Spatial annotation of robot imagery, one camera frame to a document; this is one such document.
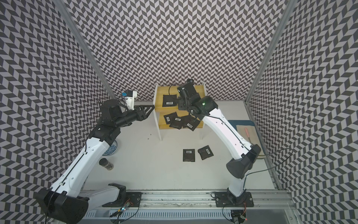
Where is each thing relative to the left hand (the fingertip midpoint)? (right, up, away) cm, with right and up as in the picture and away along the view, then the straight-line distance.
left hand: (152, 108), depth 69 cm
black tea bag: (+8, +5, +7) cm, 11 cm away
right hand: (+17, +3, +4) cm, 17 cm away
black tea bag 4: (+20, -8, +18) cm, 28 cm away
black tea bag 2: (+7, -5, +19) cm, 21 cm away
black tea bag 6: (+30, -29, +22) cm, 47 cm away
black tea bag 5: (+19, -29, +20) cm, 40 cm away
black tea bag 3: (+11, -8, +16) cm, 21 cm away
